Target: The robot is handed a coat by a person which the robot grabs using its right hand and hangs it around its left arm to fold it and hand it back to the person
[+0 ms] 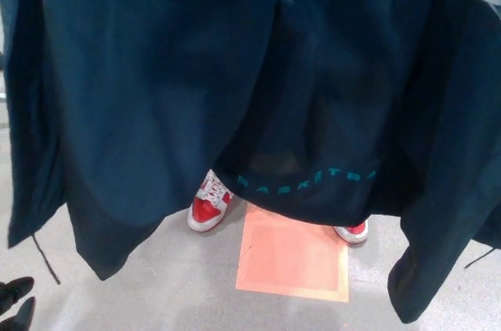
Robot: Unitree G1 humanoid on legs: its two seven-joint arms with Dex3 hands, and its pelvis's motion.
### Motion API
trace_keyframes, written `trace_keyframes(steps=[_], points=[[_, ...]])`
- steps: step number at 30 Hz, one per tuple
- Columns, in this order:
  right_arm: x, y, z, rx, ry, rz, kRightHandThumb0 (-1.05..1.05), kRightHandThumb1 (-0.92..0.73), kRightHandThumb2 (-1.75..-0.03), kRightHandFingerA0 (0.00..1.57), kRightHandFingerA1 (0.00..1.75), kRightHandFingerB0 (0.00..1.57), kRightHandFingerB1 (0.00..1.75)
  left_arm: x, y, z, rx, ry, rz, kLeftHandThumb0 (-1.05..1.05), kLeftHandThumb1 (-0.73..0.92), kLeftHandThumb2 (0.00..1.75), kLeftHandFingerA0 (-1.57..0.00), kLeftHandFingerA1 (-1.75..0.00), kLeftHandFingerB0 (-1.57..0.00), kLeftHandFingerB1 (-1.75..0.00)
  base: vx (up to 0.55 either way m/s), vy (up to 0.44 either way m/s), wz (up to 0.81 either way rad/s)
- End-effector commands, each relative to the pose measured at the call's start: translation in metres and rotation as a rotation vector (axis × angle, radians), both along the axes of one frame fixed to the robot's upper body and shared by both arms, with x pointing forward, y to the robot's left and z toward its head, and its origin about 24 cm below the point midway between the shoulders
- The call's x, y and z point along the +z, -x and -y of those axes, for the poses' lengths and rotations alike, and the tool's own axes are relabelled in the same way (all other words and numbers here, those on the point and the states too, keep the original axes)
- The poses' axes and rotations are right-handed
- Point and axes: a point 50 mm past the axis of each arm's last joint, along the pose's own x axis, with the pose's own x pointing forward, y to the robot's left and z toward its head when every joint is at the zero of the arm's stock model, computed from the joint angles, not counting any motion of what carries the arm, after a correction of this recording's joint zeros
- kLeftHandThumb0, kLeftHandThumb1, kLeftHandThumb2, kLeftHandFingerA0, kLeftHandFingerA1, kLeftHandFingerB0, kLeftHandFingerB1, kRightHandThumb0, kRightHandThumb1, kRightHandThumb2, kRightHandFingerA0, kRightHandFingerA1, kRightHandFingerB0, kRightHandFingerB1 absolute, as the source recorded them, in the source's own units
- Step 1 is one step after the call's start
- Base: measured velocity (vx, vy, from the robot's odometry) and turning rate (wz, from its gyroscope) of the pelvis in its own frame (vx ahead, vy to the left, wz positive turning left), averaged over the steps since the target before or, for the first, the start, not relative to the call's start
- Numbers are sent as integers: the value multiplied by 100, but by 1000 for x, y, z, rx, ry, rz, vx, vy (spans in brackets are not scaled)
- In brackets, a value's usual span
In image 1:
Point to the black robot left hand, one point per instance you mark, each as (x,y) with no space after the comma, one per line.
(23,315)

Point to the dark teal long coat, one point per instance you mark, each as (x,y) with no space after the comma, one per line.
(137,92)

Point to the red white right sneaker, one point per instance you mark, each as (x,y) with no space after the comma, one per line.
(205,213)

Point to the red white sneaker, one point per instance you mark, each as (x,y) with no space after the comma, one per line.
(354,232)
(205,213)

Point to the red white left sneaker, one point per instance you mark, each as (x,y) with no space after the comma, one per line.
(354,232)

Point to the orange square floor marking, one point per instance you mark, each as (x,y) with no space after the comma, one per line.
(289,260)

